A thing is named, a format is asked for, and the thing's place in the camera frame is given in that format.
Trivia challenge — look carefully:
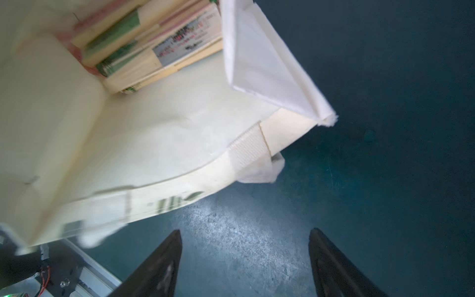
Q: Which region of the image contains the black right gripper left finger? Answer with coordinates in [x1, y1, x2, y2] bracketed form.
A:
[109, 230, 183, 297]

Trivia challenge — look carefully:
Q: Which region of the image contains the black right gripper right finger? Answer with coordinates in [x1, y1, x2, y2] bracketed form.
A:
[309, 228, 387, 297]

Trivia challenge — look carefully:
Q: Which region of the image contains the cream canvas tote bag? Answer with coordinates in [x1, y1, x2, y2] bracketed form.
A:
[1, 1, 338, 253]

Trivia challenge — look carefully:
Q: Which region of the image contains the pink folding fan in bag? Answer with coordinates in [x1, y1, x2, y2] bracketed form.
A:
[55, 1, 223, 94]

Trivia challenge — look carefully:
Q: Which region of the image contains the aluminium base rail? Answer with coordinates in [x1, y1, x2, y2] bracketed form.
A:
[1, 233, 121, 297]

